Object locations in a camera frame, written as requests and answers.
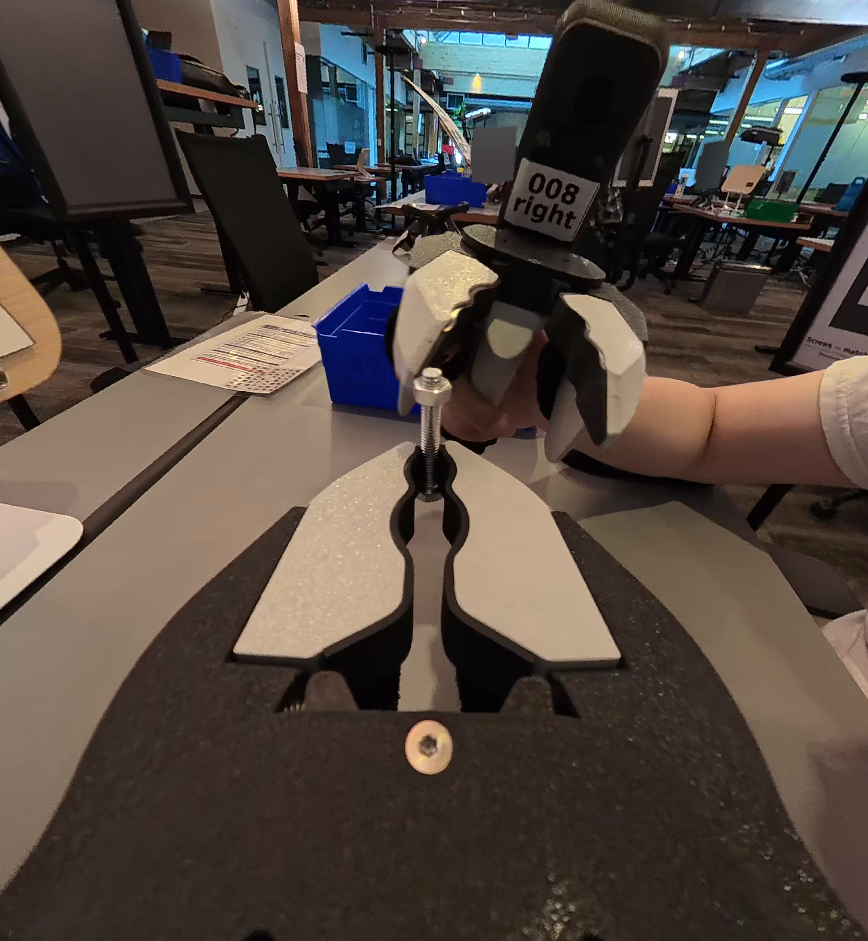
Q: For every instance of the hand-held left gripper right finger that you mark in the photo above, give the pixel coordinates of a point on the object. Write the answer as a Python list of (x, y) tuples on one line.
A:
[(522, 581)]

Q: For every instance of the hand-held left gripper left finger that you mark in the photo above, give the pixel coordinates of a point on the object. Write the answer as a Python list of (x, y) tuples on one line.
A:
[(331, 573)]

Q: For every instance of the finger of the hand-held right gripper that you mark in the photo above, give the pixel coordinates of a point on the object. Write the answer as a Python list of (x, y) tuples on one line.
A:
[(434, 301), (610, 353)]

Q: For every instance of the thin long bolt with nut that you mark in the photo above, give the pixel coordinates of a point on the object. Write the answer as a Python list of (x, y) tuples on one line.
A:
[(432, 434)]

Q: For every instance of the person's right forearm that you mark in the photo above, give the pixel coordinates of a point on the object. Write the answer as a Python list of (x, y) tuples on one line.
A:
[(735, 426)]

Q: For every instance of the person's right hand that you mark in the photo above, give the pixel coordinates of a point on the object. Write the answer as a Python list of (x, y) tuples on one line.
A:
[(500, 419)]

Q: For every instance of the grey trash can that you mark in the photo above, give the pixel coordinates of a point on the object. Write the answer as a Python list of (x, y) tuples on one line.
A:
[(735, 290)]

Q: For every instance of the wooden office desk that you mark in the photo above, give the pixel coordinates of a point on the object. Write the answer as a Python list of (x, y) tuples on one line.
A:
[(316, 174), (735, 215)]

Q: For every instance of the laminated paper sheet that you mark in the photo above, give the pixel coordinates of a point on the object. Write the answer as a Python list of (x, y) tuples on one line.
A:
[(242, 353)]

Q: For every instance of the green box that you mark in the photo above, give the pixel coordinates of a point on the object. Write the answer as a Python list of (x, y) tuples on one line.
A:
[(772, 209)]

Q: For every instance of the black floor lamp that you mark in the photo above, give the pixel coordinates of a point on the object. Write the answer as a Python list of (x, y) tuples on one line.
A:
[(866, 77)]

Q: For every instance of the white marker sign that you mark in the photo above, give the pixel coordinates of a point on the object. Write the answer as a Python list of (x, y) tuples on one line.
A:
[(867, 242)]

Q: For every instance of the black bag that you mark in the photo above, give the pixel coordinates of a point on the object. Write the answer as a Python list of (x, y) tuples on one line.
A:
[(213, 77)]

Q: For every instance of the black framed easel board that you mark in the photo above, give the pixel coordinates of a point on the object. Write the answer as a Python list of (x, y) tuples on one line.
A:
[(73, 95)]

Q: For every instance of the instruction sheet on wooden stand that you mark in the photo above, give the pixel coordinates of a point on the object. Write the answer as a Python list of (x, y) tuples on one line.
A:
[(15, 290)]

